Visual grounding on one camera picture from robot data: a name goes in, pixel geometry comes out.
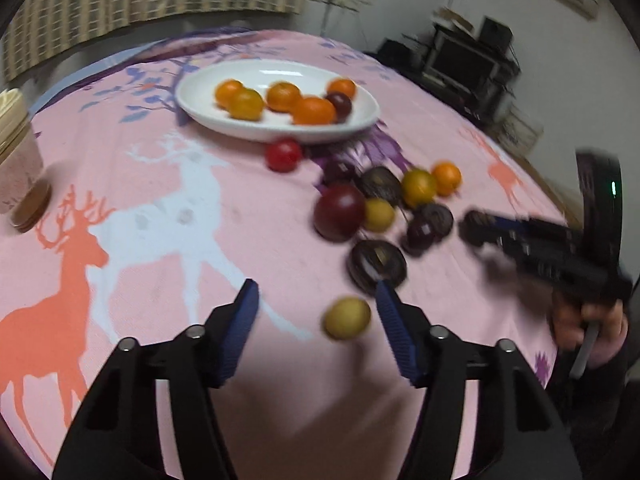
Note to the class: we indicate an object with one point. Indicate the small orange kumquat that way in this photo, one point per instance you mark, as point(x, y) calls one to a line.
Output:
point(448, 178)

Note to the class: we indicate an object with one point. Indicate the dark purple tomato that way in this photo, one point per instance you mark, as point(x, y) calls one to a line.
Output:
point(339, 212)

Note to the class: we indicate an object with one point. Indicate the dark water chestnut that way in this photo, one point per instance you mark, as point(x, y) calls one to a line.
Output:
point(372, 261)

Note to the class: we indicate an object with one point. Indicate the small yellow-green fruit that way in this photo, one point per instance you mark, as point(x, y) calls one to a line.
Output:
point(347, 318)

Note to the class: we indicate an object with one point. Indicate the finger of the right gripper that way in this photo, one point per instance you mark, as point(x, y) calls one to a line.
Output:
point(478, 227)

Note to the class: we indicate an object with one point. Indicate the glass jar cream lid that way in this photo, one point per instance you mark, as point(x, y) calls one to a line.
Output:
point(25, 190)

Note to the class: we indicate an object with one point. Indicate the large orange mandarin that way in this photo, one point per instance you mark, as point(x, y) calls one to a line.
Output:
point(313, 111)

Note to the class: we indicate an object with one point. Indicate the dark red cherry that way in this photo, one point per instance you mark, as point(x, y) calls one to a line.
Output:
point(419, 237)

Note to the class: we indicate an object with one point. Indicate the red cherry tomato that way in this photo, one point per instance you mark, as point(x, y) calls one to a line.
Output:
point(283, 155)

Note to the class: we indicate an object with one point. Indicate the pink deer tablecloth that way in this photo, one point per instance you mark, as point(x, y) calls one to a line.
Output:
point(155, 220)

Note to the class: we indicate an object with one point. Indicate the white oval plate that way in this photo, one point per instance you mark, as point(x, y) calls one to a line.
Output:
point(253, 99)

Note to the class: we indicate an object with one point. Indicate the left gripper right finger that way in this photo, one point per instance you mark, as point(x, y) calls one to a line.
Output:
point(518, 432)

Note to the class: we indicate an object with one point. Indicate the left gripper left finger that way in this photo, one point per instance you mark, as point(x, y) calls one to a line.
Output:
point(115, 435)

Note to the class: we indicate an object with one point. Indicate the black tv stand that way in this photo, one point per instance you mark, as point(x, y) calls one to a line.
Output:
point(471, 73)

